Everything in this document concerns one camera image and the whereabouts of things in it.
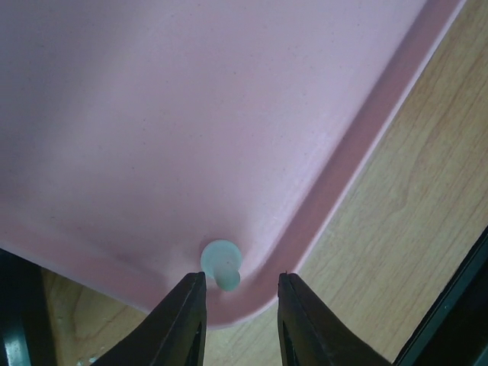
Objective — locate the white chess pawn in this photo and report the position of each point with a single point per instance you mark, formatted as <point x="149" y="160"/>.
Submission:
<point x="221" y="260"/>

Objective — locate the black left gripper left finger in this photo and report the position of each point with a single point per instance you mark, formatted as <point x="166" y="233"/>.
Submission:
<point x="174" y="333"/>

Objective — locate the black and silver chessboard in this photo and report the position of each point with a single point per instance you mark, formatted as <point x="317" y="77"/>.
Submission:
<point x="26" y="334"/>

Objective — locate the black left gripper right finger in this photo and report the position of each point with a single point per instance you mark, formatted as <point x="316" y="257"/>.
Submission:
<point x="311" y="334"/>

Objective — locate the pink plastic tray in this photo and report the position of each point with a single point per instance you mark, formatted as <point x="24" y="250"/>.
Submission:
<point x="133" y="133"/>

